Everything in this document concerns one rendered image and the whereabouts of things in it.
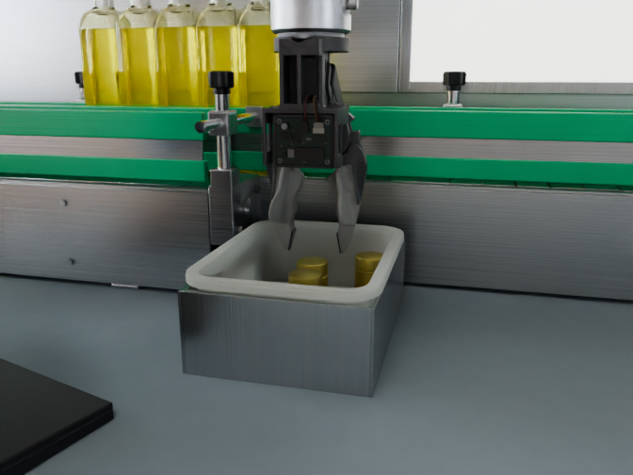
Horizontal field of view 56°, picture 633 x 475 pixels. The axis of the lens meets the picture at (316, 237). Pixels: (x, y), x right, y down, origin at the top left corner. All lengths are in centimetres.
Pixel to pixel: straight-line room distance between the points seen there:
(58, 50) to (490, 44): 70
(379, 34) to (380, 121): 20
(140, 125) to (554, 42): 55
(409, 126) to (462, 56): 19
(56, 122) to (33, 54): 39
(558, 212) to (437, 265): 15
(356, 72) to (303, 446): 60
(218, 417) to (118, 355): 15
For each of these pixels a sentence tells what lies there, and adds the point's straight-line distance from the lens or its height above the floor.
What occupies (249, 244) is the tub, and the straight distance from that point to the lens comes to 65.
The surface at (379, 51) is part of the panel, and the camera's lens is 90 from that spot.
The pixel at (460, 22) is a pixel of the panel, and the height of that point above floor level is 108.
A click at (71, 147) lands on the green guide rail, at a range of 80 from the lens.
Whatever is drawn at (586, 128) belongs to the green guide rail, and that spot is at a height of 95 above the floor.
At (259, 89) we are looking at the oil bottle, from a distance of 79.
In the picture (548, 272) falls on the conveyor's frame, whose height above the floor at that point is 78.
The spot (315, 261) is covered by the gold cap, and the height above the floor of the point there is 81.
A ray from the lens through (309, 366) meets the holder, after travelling 51.
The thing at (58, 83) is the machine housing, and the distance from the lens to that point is 115.
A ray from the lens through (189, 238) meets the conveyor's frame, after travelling 72.
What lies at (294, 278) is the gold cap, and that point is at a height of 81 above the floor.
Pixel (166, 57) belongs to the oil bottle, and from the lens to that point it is 84.
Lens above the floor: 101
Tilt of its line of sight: 15 degrees down
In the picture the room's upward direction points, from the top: straight up
